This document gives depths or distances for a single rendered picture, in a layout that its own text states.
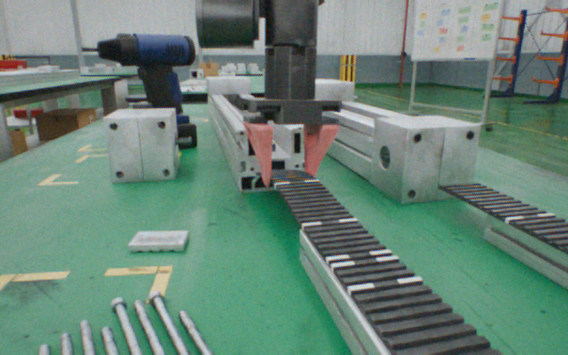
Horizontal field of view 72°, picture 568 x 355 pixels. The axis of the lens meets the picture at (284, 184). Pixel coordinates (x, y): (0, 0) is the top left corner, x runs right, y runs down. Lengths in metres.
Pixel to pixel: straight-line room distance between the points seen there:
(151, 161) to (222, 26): 0.25
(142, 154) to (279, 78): 0.26
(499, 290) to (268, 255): 0.19
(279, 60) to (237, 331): 0.27
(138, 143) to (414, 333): 0.47
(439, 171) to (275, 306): 0.30
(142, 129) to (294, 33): 0.27
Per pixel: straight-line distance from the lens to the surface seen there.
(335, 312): 0.28
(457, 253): 0.40
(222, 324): 0.29
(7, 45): 12.00
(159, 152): 0.60
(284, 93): 0.43
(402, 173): 0.50
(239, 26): 0.43
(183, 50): 0.81
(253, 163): 0.53
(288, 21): 0.43
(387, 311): 0.25
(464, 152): 0.54
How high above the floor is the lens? 0.95
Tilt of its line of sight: 17 degrees down
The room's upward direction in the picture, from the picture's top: straight up
